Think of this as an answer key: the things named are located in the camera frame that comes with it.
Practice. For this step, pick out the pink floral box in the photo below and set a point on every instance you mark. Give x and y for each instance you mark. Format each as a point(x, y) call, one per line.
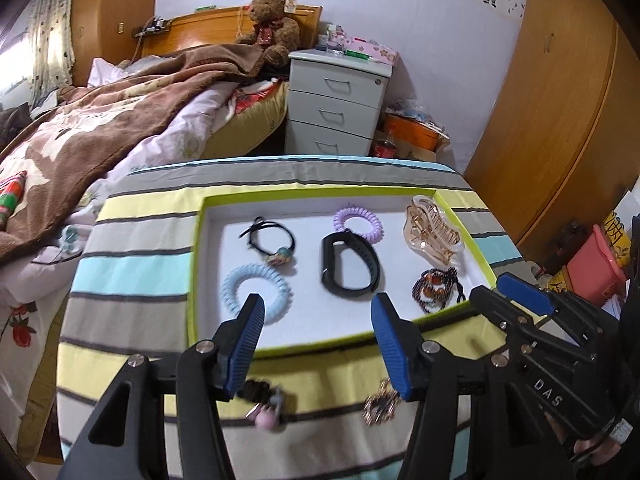
point(375, 50)

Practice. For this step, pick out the yellow printed bag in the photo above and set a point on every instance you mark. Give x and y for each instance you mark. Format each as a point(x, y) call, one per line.
point(620, 240)

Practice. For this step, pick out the red green striped cushion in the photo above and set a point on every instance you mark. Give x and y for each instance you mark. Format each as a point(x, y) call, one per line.
point(10, 200)

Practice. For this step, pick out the brown plush blanket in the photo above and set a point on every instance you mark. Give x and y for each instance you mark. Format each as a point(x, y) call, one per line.
point(100, 135)

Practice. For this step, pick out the rhinestone hair clip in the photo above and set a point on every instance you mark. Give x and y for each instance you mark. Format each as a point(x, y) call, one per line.
point(380, 405)

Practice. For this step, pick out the small bottles on nightstand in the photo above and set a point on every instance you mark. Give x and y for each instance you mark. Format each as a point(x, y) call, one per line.
point(330, 40)

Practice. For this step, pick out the tall wooden wardrobe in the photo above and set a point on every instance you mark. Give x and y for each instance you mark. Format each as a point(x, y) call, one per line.
point(115, 10)

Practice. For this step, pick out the person's right hand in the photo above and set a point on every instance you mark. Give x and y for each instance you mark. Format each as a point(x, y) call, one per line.
point(595, 450)

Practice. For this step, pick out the grey drawer nightstand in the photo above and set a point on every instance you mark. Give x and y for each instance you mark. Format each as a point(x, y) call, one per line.
point(330, 110)

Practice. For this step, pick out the brown teddy bear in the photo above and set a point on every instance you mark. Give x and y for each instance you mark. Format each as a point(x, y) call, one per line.
point(270, 15)

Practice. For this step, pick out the dark bundled object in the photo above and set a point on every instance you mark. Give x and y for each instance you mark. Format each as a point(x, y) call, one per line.
point(567, 245)

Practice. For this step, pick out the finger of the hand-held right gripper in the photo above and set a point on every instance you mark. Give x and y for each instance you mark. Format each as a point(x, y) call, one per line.
point(525, 292)
point(500, 310)

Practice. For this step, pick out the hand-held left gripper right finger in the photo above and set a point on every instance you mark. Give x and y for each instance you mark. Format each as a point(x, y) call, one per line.
point(395, 350)

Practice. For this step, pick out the wooden sliding wardrobe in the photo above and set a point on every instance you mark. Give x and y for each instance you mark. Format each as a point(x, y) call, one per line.
point(565, 110)

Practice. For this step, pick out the green shallow cardboard box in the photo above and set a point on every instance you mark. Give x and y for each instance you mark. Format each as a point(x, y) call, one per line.
point(300, 310)

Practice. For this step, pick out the black fitness band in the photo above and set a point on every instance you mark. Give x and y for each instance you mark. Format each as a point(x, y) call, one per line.
point(365, 257)

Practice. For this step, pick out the large clear hair claw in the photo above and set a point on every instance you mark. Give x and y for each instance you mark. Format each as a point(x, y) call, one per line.
point(430, 240)

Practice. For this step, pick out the wooden headboard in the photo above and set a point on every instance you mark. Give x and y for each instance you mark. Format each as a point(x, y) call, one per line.
point(200, 30)

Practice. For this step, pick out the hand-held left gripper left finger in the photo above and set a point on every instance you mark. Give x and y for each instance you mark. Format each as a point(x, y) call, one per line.
point(245, 345)

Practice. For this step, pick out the orange storage box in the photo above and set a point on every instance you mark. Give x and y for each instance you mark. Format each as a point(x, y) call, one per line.
point(410, 132)

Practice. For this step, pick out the pink plastic bin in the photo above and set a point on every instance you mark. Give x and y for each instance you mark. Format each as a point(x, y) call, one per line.
point(595, 270)

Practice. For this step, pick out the cola bottle red label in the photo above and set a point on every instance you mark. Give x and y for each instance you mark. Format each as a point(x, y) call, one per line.
point(385, 147)

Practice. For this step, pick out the patterned curtain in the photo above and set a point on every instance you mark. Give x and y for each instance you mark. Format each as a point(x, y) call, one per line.
point(50, 35)

